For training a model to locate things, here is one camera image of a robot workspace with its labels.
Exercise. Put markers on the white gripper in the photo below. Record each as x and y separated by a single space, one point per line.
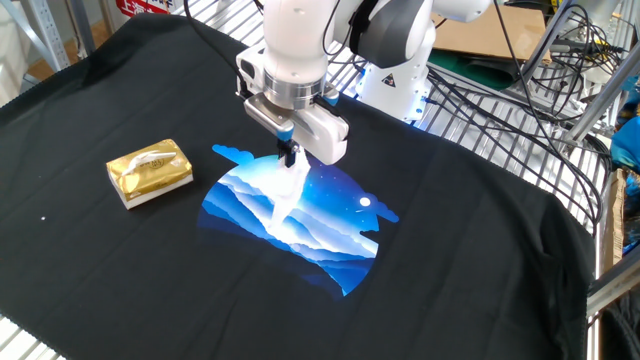
325 135

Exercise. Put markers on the white napkin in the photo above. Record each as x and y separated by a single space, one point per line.
147 161
290 195

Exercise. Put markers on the gold tissue pack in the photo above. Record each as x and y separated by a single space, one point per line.
150 177

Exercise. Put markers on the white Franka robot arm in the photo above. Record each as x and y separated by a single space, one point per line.
320 40

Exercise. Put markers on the black cloth with blue print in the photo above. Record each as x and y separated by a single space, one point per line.
150 280

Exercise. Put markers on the red white printed box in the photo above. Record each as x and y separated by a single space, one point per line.
142 6

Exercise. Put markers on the dark metal pole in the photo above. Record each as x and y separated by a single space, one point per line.
82 25

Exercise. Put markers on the brown cardboard sheet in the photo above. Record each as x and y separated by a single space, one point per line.
500 30

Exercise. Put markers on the grey shelf upright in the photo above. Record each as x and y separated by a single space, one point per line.
50 40

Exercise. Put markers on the aluminium beam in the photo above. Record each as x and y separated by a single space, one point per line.
605 97
547 42
615 287

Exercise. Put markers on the brown cardboard strip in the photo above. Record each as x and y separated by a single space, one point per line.
614 220

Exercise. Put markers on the blue plastic bag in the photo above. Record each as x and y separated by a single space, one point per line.
627 145

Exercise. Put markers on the black bag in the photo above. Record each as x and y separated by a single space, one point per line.
620 330

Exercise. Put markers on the silver blue wrist mount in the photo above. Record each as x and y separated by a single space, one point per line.
265 115

